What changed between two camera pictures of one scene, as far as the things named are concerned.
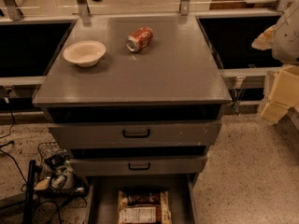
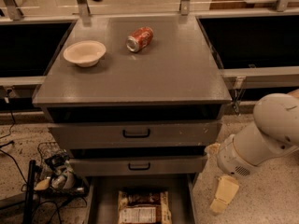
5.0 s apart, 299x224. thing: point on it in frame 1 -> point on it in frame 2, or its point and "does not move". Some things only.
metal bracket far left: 13,10 does not move
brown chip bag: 144,207 does not move
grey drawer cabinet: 153,111 does not move
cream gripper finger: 263,41 -> 229,161
